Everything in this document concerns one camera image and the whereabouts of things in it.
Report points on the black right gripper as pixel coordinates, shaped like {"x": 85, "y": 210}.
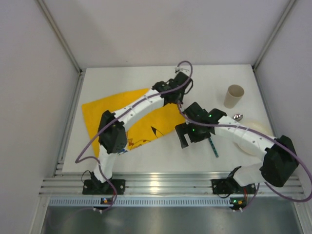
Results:
{"x": 189, "y": 134}

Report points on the white bowl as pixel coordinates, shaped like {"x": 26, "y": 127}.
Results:
{"x": 258, "y": 126}

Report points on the yellow cartoon placemat cloth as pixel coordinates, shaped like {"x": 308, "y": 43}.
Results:
{"x": 151, "y": 127}

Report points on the aluminium rail frame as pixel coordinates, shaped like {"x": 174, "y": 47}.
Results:
{"x": 138, "y": 183}

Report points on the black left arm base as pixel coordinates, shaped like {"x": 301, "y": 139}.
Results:
{"x": 91, "y": 187}

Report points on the beige paper cup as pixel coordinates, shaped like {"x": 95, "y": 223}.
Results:
{"x": 233, "y": 96}

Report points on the green handled fork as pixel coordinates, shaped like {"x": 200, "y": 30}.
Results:
{"x": 213, "y": 147}

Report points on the perforated metal cable tray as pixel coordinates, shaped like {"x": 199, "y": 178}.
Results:
{"x": 123, "y": 201}

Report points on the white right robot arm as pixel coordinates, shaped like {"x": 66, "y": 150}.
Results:
{"x": 275, "y": 154}

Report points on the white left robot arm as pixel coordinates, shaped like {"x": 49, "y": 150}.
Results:
{"x": 113, "y": 126}

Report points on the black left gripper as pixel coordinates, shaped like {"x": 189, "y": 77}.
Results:
{"x": 183, "y": 79}

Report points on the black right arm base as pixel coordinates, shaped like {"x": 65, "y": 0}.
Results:
{"x": 225, "y": 186}

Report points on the green handled spoon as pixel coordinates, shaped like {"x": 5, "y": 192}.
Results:
{"x": 238, "y": 117}

